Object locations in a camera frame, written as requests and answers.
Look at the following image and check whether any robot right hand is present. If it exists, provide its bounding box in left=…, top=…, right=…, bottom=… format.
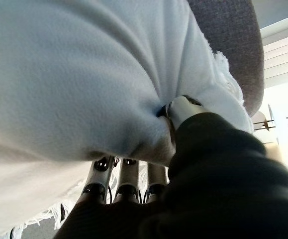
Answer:
left=53, top=94, right=288, bottom=239

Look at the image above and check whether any grey fabric armchair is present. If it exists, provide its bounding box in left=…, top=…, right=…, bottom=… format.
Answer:
left=187, top=0, right=265, bottom=118

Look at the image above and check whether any white fringed cushion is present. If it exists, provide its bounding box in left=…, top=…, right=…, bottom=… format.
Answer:
left=0, top=0, right=255, bottom=239

